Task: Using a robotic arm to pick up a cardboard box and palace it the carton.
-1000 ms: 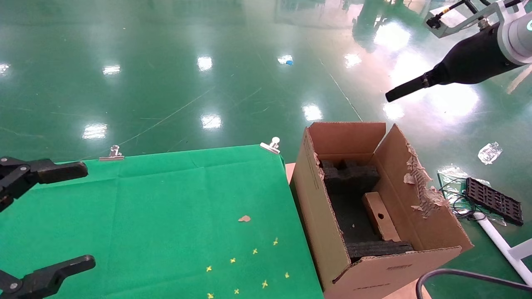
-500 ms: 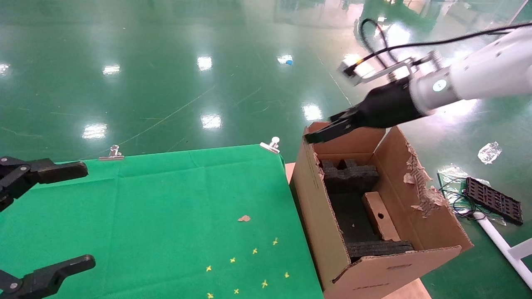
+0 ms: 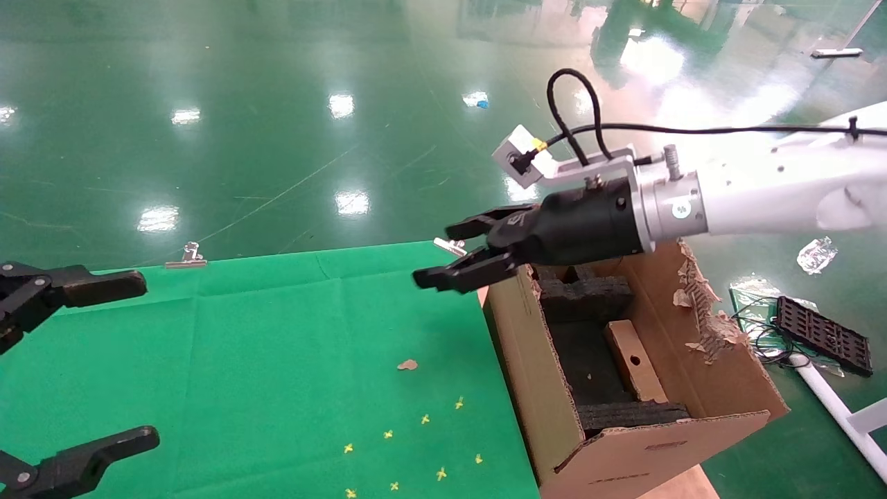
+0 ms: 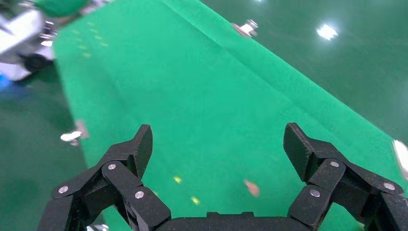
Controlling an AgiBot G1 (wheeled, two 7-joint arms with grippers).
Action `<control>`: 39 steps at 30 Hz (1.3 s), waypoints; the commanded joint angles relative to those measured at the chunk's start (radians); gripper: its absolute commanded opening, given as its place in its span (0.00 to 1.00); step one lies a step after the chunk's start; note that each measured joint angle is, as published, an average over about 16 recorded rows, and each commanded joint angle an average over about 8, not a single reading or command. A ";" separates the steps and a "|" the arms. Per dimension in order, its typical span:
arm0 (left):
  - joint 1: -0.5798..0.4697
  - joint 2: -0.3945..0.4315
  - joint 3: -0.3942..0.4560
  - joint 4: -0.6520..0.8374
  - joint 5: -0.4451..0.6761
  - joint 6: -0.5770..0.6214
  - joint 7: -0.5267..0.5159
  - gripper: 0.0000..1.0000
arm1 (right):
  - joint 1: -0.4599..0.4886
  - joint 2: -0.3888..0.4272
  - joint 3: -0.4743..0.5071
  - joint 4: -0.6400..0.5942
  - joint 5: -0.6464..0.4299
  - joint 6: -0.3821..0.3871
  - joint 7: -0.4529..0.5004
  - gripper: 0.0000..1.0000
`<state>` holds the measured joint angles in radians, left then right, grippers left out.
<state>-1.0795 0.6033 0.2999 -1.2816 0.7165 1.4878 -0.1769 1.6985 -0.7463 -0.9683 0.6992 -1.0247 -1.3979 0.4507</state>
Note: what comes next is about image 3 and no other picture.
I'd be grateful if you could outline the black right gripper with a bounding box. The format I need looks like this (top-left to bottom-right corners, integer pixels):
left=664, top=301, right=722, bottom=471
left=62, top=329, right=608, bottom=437
left=412, top=177, right=656, bottom=295

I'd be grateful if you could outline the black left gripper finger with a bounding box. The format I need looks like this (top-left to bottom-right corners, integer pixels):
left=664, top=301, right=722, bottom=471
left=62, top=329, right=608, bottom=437
left=0, top=261, right=148, bottom=356
left=0, top=426, right=160, bottom=499

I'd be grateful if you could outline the small brown cardboard box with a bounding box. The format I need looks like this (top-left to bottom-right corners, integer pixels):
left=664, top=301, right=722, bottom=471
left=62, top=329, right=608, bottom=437
left=604, top=319, right=669, bottom=404

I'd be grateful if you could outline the large open cardboard carton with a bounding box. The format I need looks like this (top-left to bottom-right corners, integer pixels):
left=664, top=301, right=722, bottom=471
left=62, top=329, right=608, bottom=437
left=484, top=236, right=791, bottom=499

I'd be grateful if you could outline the black foam block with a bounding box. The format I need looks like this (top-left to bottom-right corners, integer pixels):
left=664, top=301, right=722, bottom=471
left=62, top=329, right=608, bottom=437
left=577, top=401, right=692, bottom=439
left=534, top=263, right=633, bottom=324

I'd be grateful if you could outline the black foam liner sheet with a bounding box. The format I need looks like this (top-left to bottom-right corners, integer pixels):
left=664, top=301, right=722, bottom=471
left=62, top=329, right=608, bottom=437
left=547, top=320, right=628, bottom=410

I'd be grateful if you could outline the green cloth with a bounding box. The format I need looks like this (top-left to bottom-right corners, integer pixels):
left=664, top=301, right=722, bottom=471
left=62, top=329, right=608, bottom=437
left=0, top=240, right=541, bottom=499

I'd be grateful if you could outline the clear bag with green print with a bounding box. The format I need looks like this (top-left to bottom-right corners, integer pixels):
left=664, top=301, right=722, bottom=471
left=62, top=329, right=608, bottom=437
left=729, top=277, right=784, bottom=326

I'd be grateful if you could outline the crumpled clear plastic wrapper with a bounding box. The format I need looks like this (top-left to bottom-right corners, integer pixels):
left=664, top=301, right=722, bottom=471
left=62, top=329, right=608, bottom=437
left=797, top=236, right=838, bottom=274

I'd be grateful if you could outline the black plastic grid panel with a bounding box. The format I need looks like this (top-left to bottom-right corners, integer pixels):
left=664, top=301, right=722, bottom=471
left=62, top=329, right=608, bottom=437
left=775, top=296, right=874, bottom=377

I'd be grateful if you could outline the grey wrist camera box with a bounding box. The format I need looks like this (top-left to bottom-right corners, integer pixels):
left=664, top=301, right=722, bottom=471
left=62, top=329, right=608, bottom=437
left=492, top=125, right=557, bottom=189

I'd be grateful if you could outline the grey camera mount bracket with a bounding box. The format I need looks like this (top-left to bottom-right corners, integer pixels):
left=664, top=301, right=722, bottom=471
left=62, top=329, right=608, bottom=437
left=551, top=144, right=683, bottom=191

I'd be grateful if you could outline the black camera cable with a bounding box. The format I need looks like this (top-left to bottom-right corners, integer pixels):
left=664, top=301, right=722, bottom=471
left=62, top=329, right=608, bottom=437
left=546, top=68, right=887, bottom=167

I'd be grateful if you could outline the thin black wire bundle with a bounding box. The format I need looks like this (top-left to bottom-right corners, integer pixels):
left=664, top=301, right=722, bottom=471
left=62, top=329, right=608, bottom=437
left=731, top=298, right=811, bottom=368

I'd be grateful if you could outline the white metal frame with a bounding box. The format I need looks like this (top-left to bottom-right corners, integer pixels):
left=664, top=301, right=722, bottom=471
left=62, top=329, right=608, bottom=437
left=790, top=353, right=887, bottom=484

